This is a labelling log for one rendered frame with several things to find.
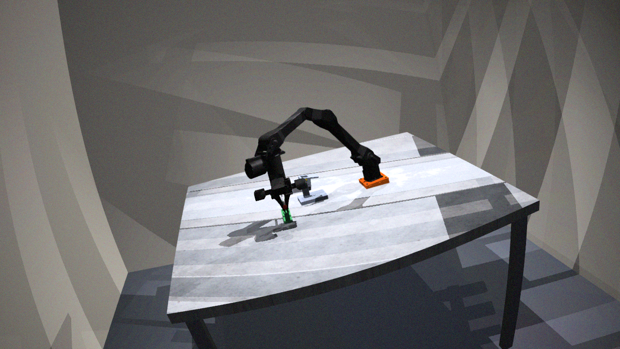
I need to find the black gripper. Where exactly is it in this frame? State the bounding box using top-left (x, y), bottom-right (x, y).
top-left (254, 168), bottom-right (308, 213)

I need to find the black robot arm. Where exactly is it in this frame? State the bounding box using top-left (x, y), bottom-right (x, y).
top-left (245, 107), bottom-right (383, 197)

